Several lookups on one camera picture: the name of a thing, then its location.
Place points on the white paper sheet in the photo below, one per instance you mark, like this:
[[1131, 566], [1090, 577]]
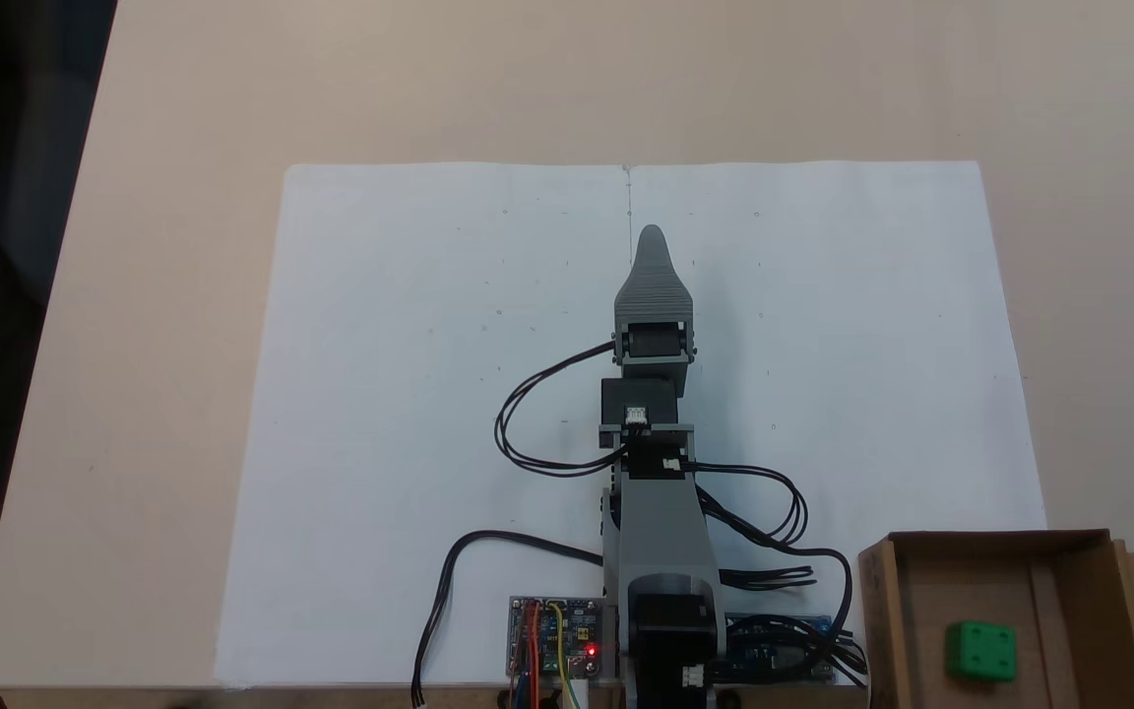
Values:
[[872, 345], [380, 443]]

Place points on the brown cardboard box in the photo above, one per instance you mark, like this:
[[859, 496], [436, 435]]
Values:
[[921, 611]]

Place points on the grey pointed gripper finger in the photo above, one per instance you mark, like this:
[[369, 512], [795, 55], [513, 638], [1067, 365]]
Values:
[[654, 286]]

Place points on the green dice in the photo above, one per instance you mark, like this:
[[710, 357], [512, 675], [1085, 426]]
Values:
[[980, 652]]

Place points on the blue circuit board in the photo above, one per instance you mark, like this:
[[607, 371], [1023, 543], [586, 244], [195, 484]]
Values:
[[759, 658]]

